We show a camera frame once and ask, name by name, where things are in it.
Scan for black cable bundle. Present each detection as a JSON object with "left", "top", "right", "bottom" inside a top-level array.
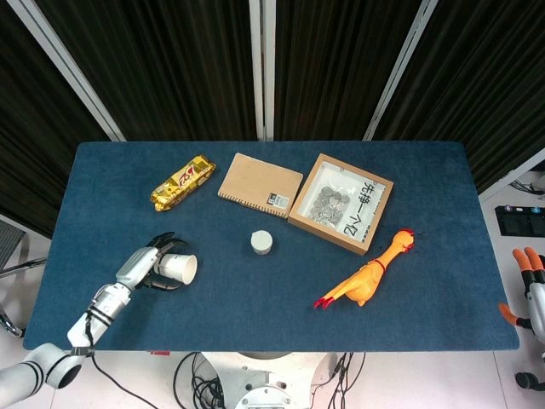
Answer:
[
  {"left": 173, "top": 351, "right": 225, "bottom": 409},
  {"left": 310, "top": 351, "right": 367, "bottom": 409}
]

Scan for small white round jar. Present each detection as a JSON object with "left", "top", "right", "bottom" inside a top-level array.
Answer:
[{"left": 250, "top": 229, "right": 274, "bottom": 256}]

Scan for yellow rubber chicken toy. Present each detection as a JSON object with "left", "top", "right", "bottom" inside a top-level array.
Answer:
[{"left": 313, "top": 228, "right": 416, "bottom": 310}]

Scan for white paper cup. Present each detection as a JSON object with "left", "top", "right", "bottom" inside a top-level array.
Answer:
[{"left": 153, "top": 252, "right": 199, "bottom": 285}]

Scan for black pleated curtain panel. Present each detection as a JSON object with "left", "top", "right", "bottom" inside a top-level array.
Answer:
[
  {"left": 33, "top": 0, "right": 261, "bottom": 142},
  {"left": 274, "top": 0, "right": 422, "bottom": 141},
  {"left": 0, "top": 0, "right": 114, "bottom": 238},
  {"left": 372, "top": 0, "right": 545, "bottom": 195}
]

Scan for white partition post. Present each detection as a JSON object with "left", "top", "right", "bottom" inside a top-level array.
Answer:
[
  {"left": 6, "top": 0, "right": 127, "bottom": 142},
  {"left": 249, "top": 0, "right": 277, "bottom": 141},
  {"left": 479, "top": 147, "right": 545, "bottom": 201},
  {"left": 363, "top": 0, "right": 446, "bottom": 141}
]

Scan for blue felt table cover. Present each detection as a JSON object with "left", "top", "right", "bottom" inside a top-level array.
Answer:
[{"left": 22, "top": 141, "right": 521, "bottom": 353}]

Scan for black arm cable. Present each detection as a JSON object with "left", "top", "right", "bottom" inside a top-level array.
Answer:
[{"left": 87, "top": 353, "right": 180, "bottom": 409}]

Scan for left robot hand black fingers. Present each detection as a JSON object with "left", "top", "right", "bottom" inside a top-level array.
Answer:
[{"left": 114, "top": 232, "right": 192, "bottom": 293}]

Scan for kraft spiral notebook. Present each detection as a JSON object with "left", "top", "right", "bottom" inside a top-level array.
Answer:
[{"left": 217, "top": 152, "right": 305, "bottom": 221}]

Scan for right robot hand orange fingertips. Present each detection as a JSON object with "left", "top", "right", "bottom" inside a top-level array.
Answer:
[{"left": 497, "top": 246, "right": 545, "bottom": 342}]

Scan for gold foil snack package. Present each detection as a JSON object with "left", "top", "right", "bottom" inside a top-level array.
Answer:
[{"left": 149, "top": 155, "right": 216, "bottom": 213}]

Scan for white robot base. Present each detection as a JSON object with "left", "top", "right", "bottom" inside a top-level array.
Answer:
[{"left": 199, "top": 351, "right": 341, "bottom": 409}]

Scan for wooden square shadow box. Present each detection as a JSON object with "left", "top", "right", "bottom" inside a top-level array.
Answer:
[{"left": 287, "top": 153, "right": 395, "bottom": 256}]

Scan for white card with black characters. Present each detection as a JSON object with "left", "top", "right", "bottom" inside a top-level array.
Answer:
[{"left": 340, "top": 178, "right": 387, "bottom": 242}]

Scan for pile of silver coins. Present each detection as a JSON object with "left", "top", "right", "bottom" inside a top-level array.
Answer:
[{"left": 309, "top": 183, "right": 353, "bottom": 226}]

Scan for black floor device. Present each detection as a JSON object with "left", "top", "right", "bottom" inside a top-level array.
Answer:
[{"left": 493, "top": 204, "right": 545, "bottom": 238}]

